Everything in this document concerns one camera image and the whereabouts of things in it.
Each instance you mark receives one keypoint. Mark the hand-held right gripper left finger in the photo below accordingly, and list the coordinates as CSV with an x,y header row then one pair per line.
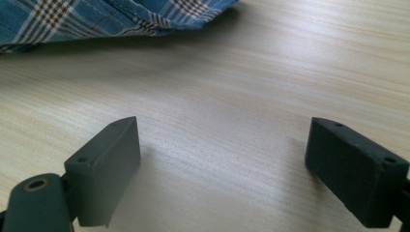
x,y
103,167

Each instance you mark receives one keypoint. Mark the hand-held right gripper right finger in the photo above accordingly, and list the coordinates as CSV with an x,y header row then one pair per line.
x,y
351,167

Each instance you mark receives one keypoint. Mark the blue plaid shirt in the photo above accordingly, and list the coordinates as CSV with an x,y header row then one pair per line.
x,y
96,19

